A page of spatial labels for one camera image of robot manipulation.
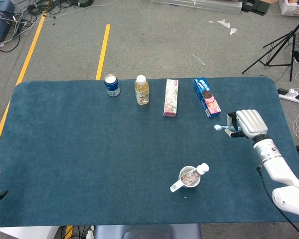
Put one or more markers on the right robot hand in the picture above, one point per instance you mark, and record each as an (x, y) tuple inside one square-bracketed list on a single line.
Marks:
[(251, 124)]

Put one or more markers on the light blue toothbrush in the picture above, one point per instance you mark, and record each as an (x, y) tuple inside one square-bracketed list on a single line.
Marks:
[(221, 127)]

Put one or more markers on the floral toothpaste tube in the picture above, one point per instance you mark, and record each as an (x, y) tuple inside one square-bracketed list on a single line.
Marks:
[(201, 169)]

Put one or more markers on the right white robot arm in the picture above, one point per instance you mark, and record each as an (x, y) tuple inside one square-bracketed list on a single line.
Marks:
[(276, 161)]

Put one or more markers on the pink floral small box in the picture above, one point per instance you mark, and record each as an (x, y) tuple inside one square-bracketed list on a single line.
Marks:
[(171, 98)]

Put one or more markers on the white power strip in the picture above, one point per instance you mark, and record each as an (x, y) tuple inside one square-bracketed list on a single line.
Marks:
[(292, 94)]

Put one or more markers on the blue cookie box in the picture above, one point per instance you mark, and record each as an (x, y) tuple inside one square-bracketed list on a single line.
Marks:
[(206, 97)]

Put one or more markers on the black tripod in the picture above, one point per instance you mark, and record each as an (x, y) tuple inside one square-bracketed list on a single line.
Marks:
[(291, 72)]

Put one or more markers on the blue table mat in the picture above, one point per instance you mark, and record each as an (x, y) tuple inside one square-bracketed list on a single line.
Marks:
[(64, 149)]

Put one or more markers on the black phone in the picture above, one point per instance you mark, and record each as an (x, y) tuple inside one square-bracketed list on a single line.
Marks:
[(298, 56)]

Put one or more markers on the white paper scrap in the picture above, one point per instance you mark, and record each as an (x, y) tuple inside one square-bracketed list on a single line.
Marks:
[(233, 31), (224, 23)]

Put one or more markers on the yellow tea bottle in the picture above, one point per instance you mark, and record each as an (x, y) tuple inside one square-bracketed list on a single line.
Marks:
[(142, 92)]

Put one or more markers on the white plastic basket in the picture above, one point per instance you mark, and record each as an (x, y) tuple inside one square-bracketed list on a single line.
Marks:
[(292, 7)]

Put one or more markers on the blue soda can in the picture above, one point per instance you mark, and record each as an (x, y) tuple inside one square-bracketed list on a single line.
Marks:
[(112, 87)]

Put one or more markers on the grey blue seat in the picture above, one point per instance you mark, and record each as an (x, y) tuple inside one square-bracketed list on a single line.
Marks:
[(147, 231)]

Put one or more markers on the black flat bracket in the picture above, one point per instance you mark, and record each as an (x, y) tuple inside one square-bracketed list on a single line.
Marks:
[(254, 6)]

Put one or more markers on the aluminium profile rail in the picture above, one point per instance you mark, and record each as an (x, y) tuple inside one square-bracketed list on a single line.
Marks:
[(196, 3)]

